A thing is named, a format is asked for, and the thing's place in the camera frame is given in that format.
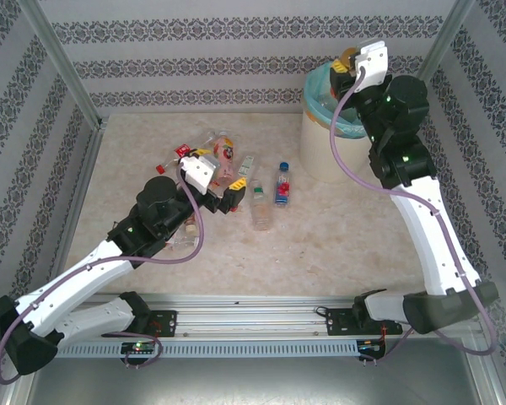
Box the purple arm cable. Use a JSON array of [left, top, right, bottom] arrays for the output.
[[0, 168, 206, 385], [329, 67, 499, 364]]

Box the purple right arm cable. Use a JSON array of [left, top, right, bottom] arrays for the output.
[[329, 67, 499, 364]]

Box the black mount plate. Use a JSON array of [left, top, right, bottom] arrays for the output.
[[325, 307, 404, 337], [100, 310, 179, 338]]

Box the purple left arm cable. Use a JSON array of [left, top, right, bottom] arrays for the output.
[[0, 168, 206, 385]]

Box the left circuit board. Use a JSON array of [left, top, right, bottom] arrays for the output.
[[121, 341, 161, 355]]

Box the white bin with teal liner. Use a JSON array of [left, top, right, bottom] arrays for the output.
[[302, 62, 389, 140]]

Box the circuit board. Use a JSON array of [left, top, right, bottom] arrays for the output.
[[121, 341, 161, 355], [357, 339, 387, 359]]

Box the right circuit board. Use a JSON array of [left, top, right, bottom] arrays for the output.
[[357, 339, 387, 359]]

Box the clear bottle green band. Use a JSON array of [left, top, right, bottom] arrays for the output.
[[249, 179, 275, 232]]

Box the aluminium side rail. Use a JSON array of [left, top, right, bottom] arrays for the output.
[[41, 117, 109, 307]]

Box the metal base sheet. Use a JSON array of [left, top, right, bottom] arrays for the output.
[[24, 357, 494, 405]]

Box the black right mount plate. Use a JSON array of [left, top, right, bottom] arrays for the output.
[[325, 307, 404, 337]]

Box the white slotted cable duct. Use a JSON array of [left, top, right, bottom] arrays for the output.
[[40, 340, 360, 359]]

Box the aluminium frame post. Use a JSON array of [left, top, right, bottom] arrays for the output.
[[406, 0, 477, 105], [19, 0, 102, 127]]

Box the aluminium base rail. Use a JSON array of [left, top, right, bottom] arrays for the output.
[[23, 294, 482, 338]]

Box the small cola bottle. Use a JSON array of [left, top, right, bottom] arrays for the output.
[[154, 143, 193, 176]]

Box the cream waste bin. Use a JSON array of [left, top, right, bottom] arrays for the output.
[[299, 105, 379, 185]]

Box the blue cap water bottle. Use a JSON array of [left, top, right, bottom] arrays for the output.
[[273, 162, 293, 208]]

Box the black left mount plate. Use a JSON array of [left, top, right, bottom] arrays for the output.
[[100, 310, 179, 338]]

